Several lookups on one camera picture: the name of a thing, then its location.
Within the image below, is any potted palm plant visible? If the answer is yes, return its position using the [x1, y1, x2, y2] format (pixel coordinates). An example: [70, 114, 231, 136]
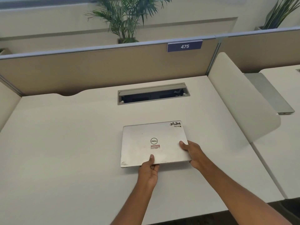
[85, 0, 172, 44]

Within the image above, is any beige desk partition panel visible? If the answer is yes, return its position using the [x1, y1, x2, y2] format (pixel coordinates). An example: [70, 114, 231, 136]
[0, 36, 219, 96]
[217, 27, 300, 73]

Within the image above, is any grey desk cable tray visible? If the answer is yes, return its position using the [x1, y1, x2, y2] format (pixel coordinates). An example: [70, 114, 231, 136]
[117, 82, 191, 105]

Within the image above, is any person's right hand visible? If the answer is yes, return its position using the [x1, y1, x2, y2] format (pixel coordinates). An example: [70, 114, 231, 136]
[179, 140, 210, 171]

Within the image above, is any white curved side divider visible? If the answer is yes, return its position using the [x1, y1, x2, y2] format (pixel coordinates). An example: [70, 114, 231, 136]
[0, 76, 23, 133]
[208, 52, 281, 144]

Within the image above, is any person's left hand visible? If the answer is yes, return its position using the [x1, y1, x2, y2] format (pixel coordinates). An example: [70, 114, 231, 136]
[137, 154, 160, 190]

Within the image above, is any plain silver laptop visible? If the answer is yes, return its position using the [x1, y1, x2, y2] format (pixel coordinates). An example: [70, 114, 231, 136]
[244, 72, 295, 115]

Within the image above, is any person's right forearm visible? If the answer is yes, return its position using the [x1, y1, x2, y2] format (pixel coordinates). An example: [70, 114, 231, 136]
[199, 161, 293, 225]

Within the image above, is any silver laptop with stickers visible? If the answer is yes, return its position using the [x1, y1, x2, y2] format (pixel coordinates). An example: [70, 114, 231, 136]
[120, 120, 192, 168]

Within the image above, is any person's left forearm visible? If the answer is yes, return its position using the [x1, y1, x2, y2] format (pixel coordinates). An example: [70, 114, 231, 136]
[110, 183, 154, 225]

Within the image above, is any potted plant with long leaves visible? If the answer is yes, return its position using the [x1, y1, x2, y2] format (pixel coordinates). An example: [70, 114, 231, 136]
[255, 0, 300, 31]

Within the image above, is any blue desk number sign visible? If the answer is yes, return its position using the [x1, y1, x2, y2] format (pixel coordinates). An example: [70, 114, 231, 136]
[167, 40, 203, 53]

